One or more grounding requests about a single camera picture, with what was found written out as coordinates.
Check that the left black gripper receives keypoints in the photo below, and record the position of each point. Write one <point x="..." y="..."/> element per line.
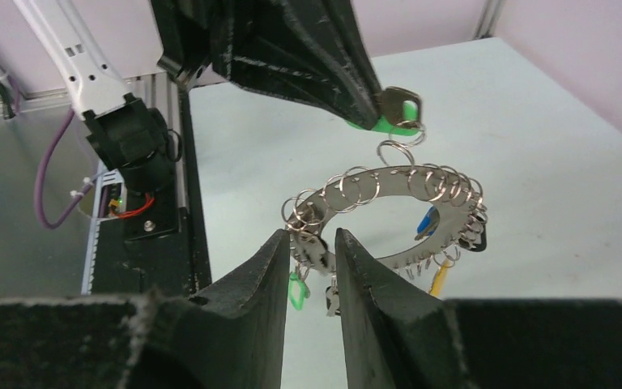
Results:
<point x="308" y="52"/>

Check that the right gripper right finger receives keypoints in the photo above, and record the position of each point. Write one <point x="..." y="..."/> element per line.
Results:
<point x="395" y="335"/>

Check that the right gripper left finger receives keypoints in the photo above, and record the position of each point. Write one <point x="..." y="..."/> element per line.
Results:
<point x="228" y="335"/>

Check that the blue key tag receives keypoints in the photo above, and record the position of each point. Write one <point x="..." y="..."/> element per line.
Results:
<point x="428" y="224"/>

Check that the large metal key ring disc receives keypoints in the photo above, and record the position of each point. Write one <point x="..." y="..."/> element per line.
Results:
<point x="390" y="200"/>

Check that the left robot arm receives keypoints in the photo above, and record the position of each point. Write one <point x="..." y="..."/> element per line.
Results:
<point x="91" y="81"/>

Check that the yellow key tag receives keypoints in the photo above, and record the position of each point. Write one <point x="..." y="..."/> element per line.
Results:
<point x="439" y="278"/>

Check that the outlined green key tag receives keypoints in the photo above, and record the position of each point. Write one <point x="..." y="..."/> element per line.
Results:
<point x="298" y="291"/>

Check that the black key tag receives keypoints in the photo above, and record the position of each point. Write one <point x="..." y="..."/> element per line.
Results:
<point x="474" y="236"/>

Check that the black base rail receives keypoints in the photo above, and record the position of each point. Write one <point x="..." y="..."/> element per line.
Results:
<point x="151" y="232"/>

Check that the right aluminium frame post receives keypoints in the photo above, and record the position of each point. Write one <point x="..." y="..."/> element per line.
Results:
<point x="489" y="16"/>

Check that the white slotted cable duct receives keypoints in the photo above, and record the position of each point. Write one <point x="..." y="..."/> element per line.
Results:
<point x="86" y="282"/>

